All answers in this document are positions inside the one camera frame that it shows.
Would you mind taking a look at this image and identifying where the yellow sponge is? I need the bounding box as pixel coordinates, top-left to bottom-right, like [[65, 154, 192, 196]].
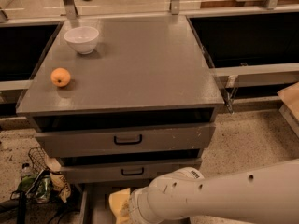
[[108, 189, 131, 224]]

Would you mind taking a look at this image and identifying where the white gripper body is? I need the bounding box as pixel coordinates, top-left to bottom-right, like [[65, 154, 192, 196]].
[[129, 188, 163, 224]]

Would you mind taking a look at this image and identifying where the grey open bottom drawer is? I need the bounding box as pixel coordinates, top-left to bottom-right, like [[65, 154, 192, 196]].
[[78, 175, 193, 224]]

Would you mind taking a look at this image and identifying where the beige patterned bag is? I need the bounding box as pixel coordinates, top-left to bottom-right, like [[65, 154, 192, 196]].
[[45, 156, 71, 203]]

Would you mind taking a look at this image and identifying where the brown cardboard box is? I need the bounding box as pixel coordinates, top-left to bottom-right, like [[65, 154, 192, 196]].
[[278, 82, 299, 121]]

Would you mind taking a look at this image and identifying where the green snack bag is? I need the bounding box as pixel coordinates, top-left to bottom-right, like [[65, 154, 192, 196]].
[[17, 175, 51, 203]]

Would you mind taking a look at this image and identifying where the orange fruit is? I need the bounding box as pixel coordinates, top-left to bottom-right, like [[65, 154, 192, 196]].
[[50, 68, 71, 88]]

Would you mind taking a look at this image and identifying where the white ceramic bowl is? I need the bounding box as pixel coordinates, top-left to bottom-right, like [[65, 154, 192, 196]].
[[64, 26, 99, 54]]

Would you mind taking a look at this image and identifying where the clear plastic bottle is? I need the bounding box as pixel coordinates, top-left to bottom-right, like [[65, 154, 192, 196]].
[[21, 163, 33, 179]]

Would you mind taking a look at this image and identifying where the grey middle drawer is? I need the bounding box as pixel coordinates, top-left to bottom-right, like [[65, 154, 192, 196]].
[[61, 158, 202, 184]]

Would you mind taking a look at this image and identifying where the grey top drawer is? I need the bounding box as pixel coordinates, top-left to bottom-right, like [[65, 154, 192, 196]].
[[36, 124, 216, 158]]

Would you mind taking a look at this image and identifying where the grey drawer cabinet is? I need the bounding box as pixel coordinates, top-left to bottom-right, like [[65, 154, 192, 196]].
[[15, 14, 225, 224]]

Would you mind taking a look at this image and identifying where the black wire basket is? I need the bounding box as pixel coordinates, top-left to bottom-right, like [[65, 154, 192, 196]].
[[28, 147, 48, 172]]

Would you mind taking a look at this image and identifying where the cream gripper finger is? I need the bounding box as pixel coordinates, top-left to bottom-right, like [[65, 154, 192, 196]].
[[120, 201, 131, 224]]

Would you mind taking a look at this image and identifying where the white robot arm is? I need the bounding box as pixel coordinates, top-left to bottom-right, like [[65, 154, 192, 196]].
[[124, 160, 299, 224]]

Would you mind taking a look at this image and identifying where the metal post left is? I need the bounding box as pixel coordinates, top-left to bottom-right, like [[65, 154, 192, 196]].
[[63, 0, 78, 20]]

